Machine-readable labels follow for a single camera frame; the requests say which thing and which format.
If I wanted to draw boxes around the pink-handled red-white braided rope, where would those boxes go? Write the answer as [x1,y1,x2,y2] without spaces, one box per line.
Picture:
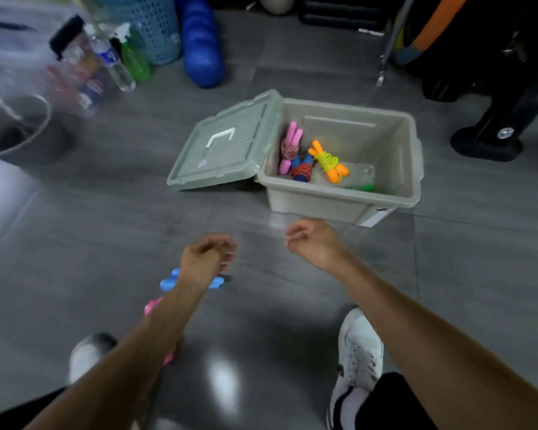
[277,120,304,176]

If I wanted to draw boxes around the green spray bottle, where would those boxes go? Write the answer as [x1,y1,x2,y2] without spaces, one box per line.
[112,23,152,84]

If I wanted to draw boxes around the grey-green box lid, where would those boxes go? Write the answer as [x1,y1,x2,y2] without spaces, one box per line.
[166,88,283,192]

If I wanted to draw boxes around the person's left hand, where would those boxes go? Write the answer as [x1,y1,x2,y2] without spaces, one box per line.
[178,234,239,291]

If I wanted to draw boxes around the person's left leg black trousers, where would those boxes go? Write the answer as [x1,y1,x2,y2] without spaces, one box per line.
[0,387,68,430]

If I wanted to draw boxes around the person's right hand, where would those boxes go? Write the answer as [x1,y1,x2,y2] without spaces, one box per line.
[285,219,350,274]

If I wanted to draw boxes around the orange and green foam stick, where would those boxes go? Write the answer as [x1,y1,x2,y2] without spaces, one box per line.
[393,0,470,66]

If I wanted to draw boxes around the orange-handled yellow jump rope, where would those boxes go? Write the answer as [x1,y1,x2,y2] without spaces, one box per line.
[307,139,350,185]

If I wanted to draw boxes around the hot pink skipping rope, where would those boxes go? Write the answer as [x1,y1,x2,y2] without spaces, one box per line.
[143,296,182,367]

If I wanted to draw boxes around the person's right leg black trousers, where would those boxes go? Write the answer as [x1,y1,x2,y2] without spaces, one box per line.
[354,372,438,430]

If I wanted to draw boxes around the person's leg black trousers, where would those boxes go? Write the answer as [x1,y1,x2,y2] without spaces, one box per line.
[354,372,438,430]
[0,387,68,430]

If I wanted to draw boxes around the white right shoe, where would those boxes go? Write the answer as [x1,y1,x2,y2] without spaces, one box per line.
[326,307,385,430]

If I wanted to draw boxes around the clear water bottle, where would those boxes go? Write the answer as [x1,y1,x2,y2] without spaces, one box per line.
[84,24,137,93]

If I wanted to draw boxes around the clear plastic lidded bin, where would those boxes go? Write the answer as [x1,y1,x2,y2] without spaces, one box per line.
[0,0,117,119]

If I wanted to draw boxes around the white left shoe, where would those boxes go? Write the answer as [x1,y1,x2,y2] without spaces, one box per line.
[67,332,118,386]

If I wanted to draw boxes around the grey plastic storage box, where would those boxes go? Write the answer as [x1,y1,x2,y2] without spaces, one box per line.
[255,98,425,228]

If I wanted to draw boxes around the blue-handled jump rope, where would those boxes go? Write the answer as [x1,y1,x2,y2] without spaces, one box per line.
[159,267,226,293]

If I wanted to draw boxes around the person's right forearm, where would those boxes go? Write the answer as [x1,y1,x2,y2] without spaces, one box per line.
[336,259,538,430]

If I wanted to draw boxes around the person's left forearm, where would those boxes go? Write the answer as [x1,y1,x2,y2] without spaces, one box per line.
[25,281,207,430]

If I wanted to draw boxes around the light blue mesh basket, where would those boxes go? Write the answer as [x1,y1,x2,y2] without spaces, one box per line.
[91,0,182,66]

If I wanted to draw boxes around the grey metal bowl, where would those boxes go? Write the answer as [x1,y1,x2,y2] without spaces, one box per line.
[0,93,75,166]

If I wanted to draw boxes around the beige exercise ball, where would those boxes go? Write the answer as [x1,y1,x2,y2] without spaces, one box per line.
[258,0,296,16]

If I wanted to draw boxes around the white shoe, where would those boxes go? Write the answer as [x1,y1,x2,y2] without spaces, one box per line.
[326,307,385,430]
[67,332,118,386]

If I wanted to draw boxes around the black dumbbell rack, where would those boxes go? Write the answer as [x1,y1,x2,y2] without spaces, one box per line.
[403,0,538,163]

